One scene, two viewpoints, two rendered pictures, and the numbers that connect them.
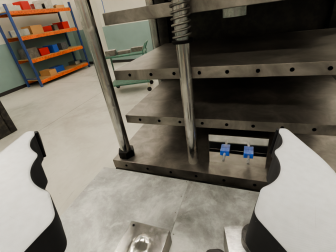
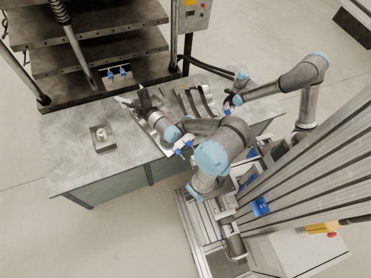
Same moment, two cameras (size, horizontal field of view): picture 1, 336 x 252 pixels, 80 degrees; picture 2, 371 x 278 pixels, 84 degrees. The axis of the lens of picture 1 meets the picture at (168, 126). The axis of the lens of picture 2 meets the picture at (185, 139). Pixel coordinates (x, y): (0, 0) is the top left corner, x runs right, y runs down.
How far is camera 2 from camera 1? 0.99 m
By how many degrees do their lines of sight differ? 48
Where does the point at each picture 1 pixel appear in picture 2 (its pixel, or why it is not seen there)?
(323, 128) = (149, 51)
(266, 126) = (126, 56)
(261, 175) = (132, 81)
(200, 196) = (110, 104)
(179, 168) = (89, 95)
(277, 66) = (121, 27)
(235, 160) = (117, 78)
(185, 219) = (110, 116)
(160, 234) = (106, 124)
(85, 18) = not seen: outside the picture
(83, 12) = not seen: outside the picture
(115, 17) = not seen: outside the picture
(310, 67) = (136, 25)
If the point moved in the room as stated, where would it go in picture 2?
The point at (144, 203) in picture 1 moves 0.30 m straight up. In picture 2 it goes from (85, 120) to (69, 96)
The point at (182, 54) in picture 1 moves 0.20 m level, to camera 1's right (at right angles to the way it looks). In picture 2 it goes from (68, 30) to (94, 18)
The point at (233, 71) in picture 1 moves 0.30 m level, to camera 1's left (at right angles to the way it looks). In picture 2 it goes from (101, 32) to (63, 52)
